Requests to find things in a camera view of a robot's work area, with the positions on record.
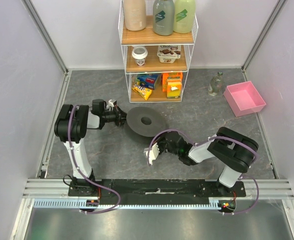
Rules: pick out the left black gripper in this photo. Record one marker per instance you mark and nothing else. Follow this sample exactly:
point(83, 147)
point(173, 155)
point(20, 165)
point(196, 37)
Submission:
point(120, 116)

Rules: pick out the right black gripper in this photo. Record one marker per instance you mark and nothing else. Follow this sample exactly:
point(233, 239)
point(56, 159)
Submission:
point(162, 144)

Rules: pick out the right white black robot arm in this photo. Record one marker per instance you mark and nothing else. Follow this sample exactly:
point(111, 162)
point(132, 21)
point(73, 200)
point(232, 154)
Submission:
point(235, 150)

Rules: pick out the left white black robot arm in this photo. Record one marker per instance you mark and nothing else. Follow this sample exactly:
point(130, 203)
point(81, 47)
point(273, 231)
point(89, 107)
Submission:
point(71, 127)

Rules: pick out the yellow M&M candy bag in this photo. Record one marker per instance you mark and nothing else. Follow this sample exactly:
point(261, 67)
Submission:
point(144, 92)

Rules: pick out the blue snack box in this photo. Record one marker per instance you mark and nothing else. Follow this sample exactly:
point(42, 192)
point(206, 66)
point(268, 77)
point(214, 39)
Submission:
point(147, 80)

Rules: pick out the orange cracker box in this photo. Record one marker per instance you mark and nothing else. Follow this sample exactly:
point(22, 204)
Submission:
point(169, 76)

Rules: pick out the yellow orange sponge pack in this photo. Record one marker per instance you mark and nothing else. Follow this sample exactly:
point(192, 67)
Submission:
point(174, 88)

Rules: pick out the white lidded yogurt cup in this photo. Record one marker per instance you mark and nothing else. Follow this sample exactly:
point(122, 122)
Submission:
point(139, 53)

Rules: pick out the Chobani yogurt tub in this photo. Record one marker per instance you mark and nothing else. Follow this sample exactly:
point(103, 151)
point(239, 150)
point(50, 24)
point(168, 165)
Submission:
point(169, 53)

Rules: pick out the clear glass bottle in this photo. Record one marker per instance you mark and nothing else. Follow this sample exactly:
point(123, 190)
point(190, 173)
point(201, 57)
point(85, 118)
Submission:
point(215, 84)

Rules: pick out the pink plastic bin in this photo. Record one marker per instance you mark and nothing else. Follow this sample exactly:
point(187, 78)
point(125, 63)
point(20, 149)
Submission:
point(243, 98)

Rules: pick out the beige lotion bottle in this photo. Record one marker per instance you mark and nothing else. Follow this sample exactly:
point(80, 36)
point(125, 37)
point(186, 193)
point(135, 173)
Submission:
point(134, 14)

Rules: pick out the grey-green soap bottle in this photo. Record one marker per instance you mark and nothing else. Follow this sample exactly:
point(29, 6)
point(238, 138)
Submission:
point(163, 17)

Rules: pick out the light green soap bottle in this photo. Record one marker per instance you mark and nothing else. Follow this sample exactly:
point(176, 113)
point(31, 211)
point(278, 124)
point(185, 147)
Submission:
point(184, 16)

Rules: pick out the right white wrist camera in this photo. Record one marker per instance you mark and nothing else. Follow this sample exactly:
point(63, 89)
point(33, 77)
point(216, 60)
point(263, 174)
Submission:
point(151, 154)

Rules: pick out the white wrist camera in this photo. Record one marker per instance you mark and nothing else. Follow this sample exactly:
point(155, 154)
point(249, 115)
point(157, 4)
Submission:
point(111, 105)
point(151, 154)

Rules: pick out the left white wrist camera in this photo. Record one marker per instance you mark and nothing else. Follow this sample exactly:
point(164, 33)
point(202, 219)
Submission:
point(111, 105)

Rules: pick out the aluminium slotted rail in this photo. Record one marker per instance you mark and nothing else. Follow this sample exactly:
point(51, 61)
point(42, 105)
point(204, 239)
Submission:
point(86, 204)

